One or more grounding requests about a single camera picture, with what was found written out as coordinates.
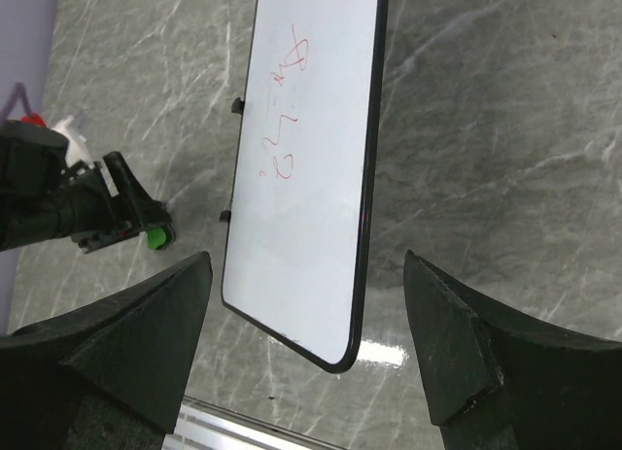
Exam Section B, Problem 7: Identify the aluminium mounting rail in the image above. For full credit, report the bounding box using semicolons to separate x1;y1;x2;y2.
164;396;429;450

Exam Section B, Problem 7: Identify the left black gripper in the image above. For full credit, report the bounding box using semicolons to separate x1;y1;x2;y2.
1;121;170;254

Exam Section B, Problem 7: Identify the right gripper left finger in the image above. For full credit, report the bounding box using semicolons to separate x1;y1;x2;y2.
1;251;213;449

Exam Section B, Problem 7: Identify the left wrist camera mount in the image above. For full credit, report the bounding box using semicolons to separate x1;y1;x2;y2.
21;112;93;169

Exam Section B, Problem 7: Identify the white whiteboard black frame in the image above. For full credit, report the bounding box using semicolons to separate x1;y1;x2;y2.
221;0;389;373

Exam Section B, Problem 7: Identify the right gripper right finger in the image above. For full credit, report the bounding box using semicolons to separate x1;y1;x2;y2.
403;253;621;449

